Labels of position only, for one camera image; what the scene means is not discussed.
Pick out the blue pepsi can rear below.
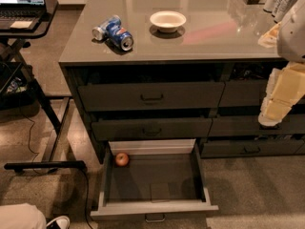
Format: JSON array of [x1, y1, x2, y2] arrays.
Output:
[[91, 14, 121, 41]]

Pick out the middle left grey drawer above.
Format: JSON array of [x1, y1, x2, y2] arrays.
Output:
[[91, 117, 212, 140]]

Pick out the white paper bowl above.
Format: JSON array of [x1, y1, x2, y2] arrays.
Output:
[[150, 10, 186, 33]]

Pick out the black laptop stand desk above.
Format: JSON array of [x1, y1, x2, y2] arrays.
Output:
[[0, 0, 86, 173]]

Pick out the black white sneaker lower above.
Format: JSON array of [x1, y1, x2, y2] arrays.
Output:
[[46, 216, 70, 229]]

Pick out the blue pepsi can front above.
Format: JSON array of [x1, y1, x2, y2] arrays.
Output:
[[107, 24, 133, 52]]

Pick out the top right grey drawer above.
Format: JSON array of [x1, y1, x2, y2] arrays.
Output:
[[218, 78, 305, 108]]

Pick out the red apple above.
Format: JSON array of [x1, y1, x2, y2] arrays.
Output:
[[115, 153, 130, 167]]

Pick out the yellow sticky note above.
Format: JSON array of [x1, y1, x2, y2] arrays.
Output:
[[10, 21, 32, 29]]

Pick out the open bottom left drawer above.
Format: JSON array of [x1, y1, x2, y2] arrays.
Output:
[[91, 139, 218, 222]]

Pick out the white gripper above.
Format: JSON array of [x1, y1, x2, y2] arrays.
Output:
[[258, 62, 305, 127]]

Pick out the grey counter cabinet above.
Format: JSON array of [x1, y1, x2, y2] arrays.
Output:
[[59, 0, 305, 157]]

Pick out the white can front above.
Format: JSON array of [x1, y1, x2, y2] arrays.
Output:
[[274, 0, 297, 23]]

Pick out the blue pepsi can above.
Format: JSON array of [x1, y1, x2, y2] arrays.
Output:
[[91, 14, 121, 41], [107, 24, 133, 52]]

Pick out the grey drawer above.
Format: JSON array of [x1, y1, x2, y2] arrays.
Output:
[[209, 114, 305, 136], [218, 78, 305, 108], [91, 117, 212, 140], [78, 82, 224, 112], [201, 139, 304, 158]]

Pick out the black floor cable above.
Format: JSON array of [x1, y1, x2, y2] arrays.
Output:
[[17, 105, 94, 229]]

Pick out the middle right grey drawer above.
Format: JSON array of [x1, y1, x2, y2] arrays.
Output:
[[209, 114, 305, 136]]

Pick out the bottom right grey drawer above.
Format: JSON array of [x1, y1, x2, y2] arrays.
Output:
[[201, 139, 304, 158]]

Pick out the top left grey drawer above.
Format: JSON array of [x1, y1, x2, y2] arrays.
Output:
[[78, 82, 224, 112]]

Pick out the person knee light trousers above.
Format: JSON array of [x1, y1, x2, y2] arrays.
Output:
[[0, 203, 46, 229]]

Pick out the open laptop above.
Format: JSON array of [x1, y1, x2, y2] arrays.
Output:
[[0, 0, 47, 32]]

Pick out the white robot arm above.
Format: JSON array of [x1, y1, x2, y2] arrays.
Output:
[[258, 0, 305, 127]]

